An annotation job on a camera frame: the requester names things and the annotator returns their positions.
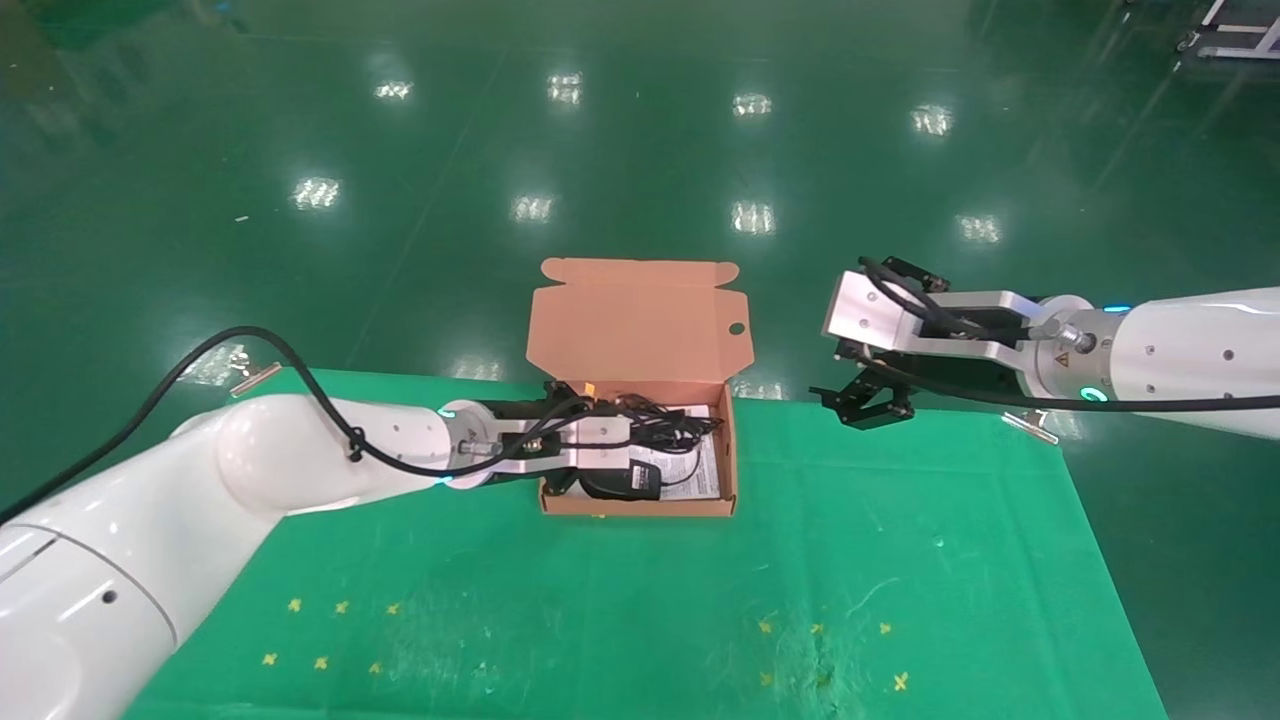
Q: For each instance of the silver metal cloth clip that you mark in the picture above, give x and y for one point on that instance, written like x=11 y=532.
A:
x=1038 y=428
x=255 y=376

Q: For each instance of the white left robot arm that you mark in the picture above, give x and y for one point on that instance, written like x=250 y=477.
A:
x=200 y=520

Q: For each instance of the green table cloth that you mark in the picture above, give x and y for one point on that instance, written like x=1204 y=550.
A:
x=620 y=600

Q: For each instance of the white wheeled frame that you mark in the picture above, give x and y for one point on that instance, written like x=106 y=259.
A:
x=1235 y=30

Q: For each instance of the brown open cardboard box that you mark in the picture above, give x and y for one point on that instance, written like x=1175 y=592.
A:
x=640 y=330

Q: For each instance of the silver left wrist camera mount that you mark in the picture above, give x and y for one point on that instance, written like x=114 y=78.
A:
x=590 y=440

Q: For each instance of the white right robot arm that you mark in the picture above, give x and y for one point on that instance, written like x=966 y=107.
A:
x=1190 y=350

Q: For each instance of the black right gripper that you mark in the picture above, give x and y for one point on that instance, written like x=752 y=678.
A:
x=940 y=375

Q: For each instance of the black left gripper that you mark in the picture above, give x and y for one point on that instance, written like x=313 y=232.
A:
x=520 y=408

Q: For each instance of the white printed instruction sheet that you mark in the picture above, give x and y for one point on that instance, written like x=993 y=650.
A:
x=705 y=478

